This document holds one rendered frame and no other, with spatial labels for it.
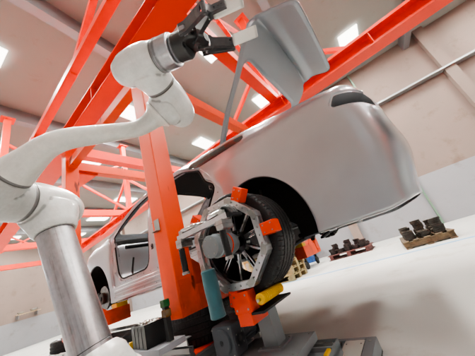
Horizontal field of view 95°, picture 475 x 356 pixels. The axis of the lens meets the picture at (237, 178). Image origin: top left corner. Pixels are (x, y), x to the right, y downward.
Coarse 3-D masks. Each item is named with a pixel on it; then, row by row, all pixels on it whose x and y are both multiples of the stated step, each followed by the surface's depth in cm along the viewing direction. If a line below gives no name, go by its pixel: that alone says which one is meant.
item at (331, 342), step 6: (318, 342) 132; (324, 342) 124; (330, 342) 121; (336, 342) 123; (312, 348) 124; (318, 348) 122; (324, 348) 120; (330, 348) 118; (336, 348) 120; (312, 354) 122; (318, 354) 120; (324, 354) 111; (330, 354) 113; (336, 354) 117; (342, 354) 122
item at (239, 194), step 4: (236, 188) 136; (240, 188) 134; (232, 192) 138; (236, 192) 136; (240, 192) 134; (244, 192) 137; (232, 196) 137; (236, 196) 135; (240, 196) 134; (244, 196) 137; (232, 200) 137; (236, 200) 135; (240, 200) 135; (244, 200) 138
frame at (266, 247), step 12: (216, 204) 144; (240, 204) 133; (204, 216) 149; (252, 216) 126; (264, 240) 120; (264, 252) 119; (204, 264) 145; (264, 264) 123; (252, 276) 122; (228, 288) 130; (240, 288) 125
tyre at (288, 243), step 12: (252, 204) 137; (264, 204) 134; (276, 204) 149; (264, 216) 131; (276, 216) 133; (288, 228) 137; (276, 240) 125; (288, 240) 133; (276, 252) 124; (288, 252) 131; (276, 264) 123; (288, 264) 135; (264, 276) 126; (276, 276) 126; (264, 288) 126
